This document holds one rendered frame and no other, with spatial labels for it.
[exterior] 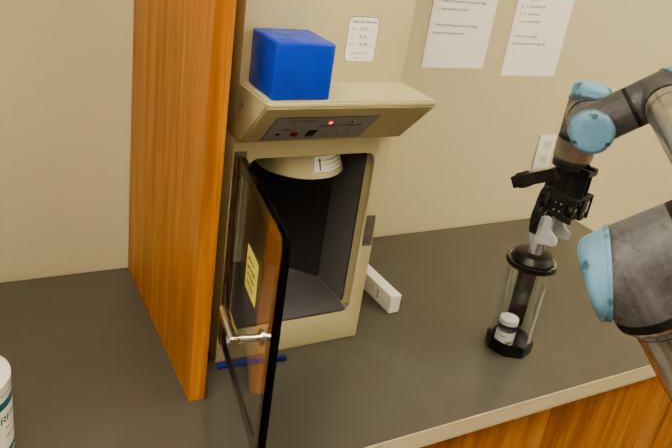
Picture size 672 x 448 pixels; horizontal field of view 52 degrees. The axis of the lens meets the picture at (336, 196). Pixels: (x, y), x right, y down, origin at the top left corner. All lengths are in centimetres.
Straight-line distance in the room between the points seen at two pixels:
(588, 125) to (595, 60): 106
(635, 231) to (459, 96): 111
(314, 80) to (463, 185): 110
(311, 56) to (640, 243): 53
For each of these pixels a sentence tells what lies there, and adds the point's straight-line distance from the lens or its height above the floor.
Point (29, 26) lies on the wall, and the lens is 151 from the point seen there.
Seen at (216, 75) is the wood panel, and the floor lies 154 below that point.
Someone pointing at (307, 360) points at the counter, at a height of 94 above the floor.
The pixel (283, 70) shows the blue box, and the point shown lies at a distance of 106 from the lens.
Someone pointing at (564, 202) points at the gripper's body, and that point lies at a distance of 142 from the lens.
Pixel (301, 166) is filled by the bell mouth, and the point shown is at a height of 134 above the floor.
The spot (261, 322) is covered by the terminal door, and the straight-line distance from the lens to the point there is 105.
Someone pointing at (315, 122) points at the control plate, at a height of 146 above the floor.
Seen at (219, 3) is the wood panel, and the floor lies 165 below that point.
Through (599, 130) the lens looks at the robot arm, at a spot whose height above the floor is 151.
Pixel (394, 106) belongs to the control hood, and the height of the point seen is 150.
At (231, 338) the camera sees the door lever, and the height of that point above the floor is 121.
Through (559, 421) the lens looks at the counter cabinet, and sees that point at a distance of 169.
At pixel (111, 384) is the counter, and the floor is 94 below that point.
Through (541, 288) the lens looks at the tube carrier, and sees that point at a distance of 153.
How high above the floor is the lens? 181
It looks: 24 degrees down
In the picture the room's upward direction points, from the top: 9 degrees clockwise
